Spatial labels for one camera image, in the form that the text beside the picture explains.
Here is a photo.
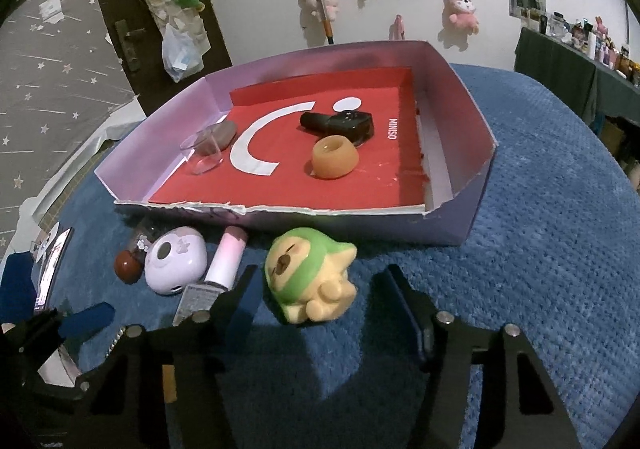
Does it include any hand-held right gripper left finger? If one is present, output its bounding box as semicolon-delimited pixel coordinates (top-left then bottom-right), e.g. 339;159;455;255
82;264;263;449

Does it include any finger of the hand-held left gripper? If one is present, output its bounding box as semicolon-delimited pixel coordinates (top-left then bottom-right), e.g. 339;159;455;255
15;369;98;410
0;301;116;360

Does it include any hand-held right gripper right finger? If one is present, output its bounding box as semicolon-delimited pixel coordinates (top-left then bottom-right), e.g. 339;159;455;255
372;263;583;449

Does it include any pink nail polish bottle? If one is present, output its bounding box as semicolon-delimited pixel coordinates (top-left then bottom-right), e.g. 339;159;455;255
172;225;249;327

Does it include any brown ball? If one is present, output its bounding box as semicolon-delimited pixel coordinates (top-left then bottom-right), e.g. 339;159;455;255
114;249;147;285

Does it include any green bear figurine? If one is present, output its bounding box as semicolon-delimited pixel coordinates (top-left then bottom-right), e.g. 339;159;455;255
264;226;358;325

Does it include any lilac toy camera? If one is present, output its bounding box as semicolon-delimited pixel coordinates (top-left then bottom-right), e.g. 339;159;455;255
144;225;207;296

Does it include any clear plastic cup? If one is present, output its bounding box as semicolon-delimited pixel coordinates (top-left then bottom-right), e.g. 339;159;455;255
179;125;227;176

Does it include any orange ring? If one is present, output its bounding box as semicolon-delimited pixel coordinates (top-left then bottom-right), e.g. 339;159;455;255
311;138;360;180

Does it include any brown eyeshadow case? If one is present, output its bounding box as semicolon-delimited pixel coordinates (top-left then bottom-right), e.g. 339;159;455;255
192;120;238;153

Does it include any black nail polish bottle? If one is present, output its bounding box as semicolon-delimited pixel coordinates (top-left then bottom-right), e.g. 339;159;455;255
300;110;375;147

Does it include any lilac cardboard box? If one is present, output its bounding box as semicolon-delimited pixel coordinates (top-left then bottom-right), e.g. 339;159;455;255
94;40;499;247

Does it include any smartphone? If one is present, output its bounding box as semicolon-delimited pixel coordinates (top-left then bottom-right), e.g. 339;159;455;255
31;227;76;315

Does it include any blue towel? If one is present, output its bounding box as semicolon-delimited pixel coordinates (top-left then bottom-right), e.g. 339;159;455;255
0;62;640;449

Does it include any red paper sheet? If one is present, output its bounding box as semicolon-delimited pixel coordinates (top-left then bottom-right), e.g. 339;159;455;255
148;68;432;216

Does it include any grey star-print cloth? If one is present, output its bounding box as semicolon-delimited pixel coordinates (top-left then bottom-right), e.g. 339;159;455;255
0;0;146;245

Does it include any hanging plastic bag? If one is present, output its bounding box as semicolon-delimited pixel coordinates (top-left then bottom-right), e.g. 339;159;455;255
161;24;211;82

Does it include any table with dark cloth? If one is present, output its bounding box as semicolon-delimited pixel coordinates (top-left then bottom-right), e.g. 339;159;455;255
515;26;640;130

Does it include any pink plush bear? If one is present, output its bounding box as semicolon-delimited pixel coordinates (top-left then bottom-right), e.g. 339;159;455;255
442;0;481;35

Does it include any row of bottles and jars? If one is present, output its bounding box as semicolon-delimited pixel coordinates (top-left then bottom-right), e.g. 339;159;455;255
520;12;640;85

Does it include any door handle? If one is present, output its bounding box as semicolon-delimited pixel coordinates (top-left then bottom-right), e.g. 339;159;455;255
115;19;146;72

